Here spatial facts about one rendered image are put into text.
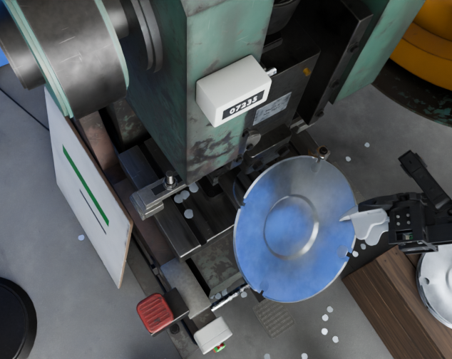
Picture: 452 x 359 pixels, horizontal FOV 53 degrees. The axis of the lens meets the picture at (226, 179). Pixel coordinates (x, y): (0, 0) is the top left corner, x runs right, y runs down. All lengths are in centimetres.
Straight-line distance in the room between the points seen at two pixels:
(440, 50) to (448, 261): 81
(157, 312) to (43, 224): 100
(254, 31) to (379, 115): 175
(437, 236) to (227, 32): 46
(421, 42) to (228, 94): 58
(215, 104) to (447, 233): 43
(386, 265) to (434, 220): 78
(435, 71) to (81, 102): 69
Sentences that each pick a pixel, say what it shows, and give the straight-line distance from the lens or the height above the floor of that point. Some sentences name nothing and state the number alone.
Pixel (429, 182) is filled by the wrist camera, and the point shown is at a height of 110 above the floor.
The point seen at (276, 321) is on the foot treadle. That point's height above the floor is 16.
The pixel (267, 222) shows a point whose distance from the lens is 94.
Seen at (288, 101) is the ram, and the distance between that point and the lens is 81.
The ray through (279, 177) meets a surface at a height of 86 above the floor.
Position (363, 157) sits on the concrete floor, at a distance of 206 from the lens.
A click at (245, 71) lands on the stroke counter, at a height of 134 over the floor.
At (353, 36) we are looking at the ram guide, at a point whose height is 124.
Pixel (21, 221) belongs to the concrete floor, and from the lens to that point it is 192.
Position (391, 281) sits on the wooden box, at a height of 35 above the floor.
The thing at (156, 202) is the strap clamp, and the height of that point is 74.
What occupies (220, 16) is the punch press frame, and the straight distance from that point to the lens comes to 43.
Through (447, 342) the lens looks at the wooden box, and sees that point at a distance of 158.
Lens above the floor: 173
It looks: 67 degrees down
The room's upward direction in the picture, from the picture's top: 12 degrees clockwise
